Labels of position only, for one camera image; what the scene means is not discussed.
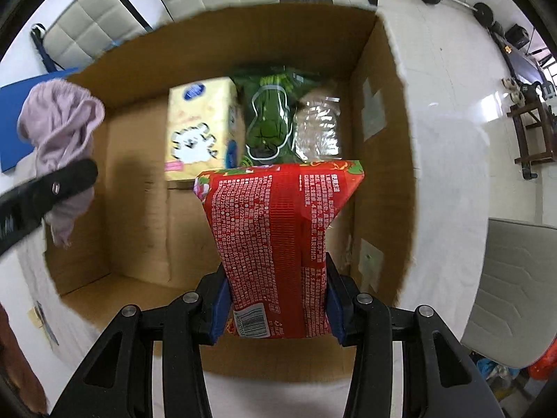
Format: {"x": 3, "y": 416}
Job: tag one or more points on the lilac cloth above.
{"x": 56, "y": 117}

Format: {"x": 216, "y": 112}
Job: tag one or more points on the black barbell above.
{"x": 478, "y": 8}

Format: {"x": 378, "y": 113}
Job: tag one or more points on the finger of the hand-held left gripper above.
{"x": 52, "y": 189}

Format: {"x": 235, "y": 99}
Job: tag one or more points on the brown cloth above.
{"x": 19, "y": 357}

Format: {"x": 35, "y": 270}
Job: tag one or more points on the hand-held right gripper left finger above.
{"x": 219, "y": 310}

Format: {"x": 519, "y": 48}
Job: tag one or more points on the black box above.
{"x": 517, "y": 37}

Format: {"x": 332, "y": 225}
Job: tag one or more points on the cardboard box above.
{"x": 139, "y": 226}

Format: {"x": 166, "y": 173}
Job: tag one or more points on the yellow tissue pack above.
{"x": 196, "y": 117}

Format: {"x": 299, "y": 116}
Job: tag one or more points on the blue mat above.
{"x": 13, "y": 109}

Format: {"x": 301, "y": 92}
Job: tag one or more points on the clear plastic packet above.
{"x": 317, "y": 130}

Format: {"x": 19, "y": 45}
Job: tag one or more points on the red plastic bag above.
{"x": 544, "y": 361}

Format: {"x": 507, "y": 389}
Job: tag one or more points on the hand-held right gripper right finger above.
{"x": 333, "y": 310}

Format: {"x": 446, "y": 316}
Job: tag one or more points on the red printed tissue packet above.
{"x": 270, "y": 235}

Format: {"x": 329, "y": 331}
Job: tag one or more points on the dark wooden stool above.
{"x": 533, "y": 139}

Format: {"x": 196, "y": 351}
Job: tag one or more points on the green printed packet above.
{"x": 265, "y": 117}

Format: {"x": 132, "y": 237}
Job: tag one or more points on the grey chair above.
{"x": 518, "y": 291}

